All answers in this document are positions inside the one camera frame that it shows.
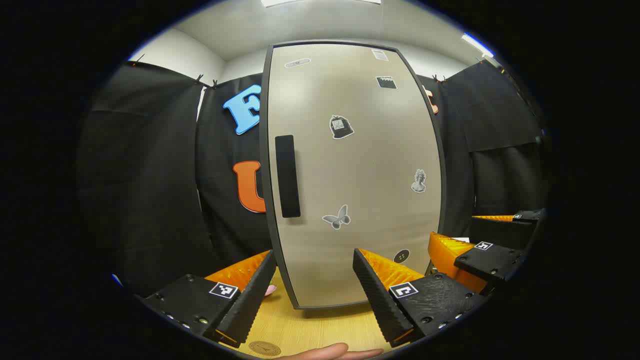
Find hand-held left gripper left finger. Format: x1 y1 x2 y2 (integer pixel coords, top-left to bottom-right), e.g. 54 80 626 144
134 249 277 349

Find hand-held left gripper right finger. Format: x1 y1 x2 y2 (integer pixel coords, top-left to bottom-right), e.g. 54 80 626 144
352 247 490 349

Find round wooden coaster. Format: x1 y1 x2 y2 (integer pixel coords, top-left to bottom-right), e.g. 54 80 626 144
248 341 282 357

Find beige cabinet door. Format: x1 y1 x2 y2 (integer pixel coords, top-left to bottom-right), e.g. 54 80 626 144
267 42 443 308

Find black cabinet door handle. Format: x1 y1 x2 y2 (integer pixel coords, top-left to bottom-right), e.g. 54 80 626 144
275 134 302 219

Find black backdrop cloth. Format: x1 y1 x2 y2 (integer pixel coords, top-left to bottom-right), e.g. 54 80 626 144
75 60 548 296

